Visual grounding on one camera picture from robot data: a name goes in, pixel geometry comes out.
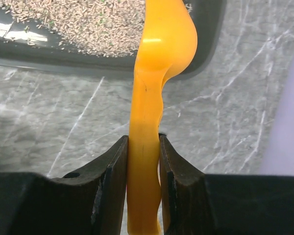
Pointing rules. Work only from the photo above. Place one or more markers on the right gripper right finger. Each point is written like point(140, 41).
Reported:
point(195, 203)

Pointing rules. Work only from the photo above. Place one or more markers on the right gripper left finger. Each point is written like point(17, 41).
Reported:
point(86, 201)

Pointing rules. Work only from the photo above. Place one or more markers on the yellow plastic scoop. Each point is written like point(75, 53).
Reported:
point(167, 47)

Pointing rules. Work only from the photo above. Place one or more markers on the grey litter box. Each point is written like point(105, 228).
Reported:
point(24, 46)

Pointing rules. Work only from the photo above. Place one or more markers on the litter granules in box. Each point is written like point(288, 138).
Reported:
point(105, 28)

